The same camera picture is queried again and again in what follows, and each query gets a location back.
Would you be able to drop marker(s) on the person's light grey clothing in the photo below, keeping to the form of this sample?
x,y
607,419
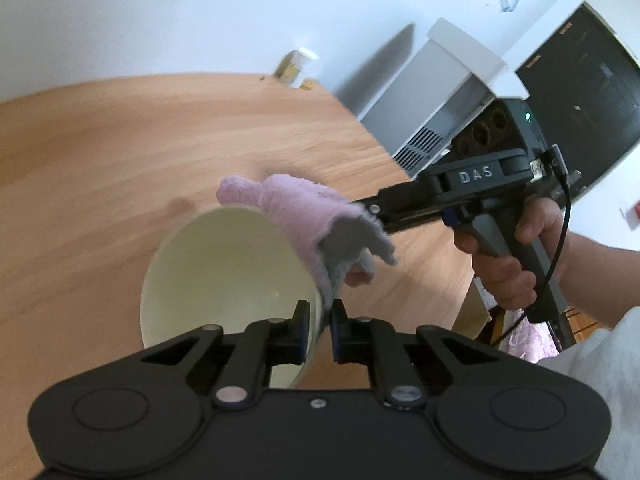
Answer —
x,y
595,360

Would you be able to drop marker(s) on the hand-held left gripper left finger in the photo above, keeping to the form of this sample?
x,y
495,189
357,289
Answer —
x,y
302,335

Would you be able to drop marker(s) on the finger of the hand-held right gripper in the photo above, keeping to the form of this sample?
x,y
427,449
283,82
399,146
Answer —
x,y
407,205

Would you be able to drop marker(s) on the cream bowl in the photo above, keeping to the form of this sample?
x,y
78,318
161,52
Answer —
x,y
220,270

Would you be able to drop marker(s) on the pink and grey cloth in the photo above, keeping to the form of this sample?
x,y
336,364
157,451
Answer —
x,y
300,205

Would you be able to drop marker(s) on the white box-shaped appliance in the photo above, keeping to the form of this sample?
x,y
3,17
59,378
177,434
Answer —
x,y
440,90

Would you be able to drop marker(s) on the person's right forearm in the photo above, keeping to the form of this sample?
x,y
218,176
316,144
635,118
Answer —
x,y
602,280

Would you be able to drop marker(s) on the pink patterned fabric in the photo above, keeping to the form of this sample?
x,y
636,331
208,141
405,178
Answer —
x,y
530,340

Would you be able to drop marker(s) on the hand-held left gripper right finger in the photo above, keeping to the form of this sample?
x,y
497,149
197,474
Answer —
x,y
335,335

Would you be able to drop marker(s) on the black door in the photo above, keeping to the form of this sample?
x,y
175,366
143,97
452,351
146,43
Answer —
x,y
585,90

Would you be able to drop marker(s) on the yellow jar with white lid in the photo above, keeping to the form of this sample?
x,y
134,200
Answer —
x,y
295,66

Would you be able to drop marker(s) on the person's right hand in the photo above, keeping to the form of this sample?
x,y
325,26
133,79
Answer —
x,y
502,280

